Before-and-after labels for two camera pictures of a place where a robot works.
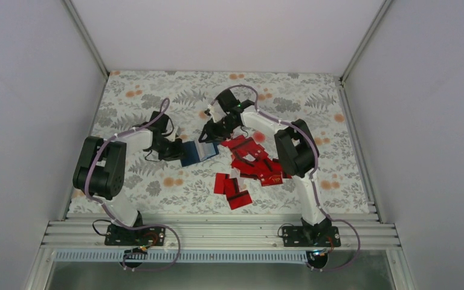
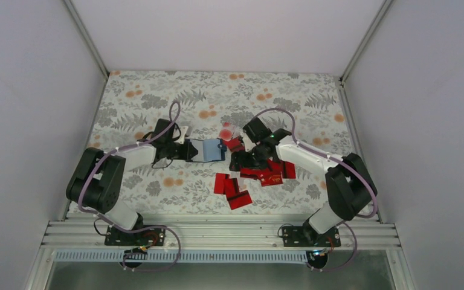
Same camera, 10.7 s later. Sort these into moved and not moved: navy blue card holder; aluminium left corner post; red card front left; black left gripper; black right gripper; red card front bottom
Moved: black right gripper; navy blue card holder
Not moved: black left gripper; red card front bottom; aluminium left corner post; red card front left
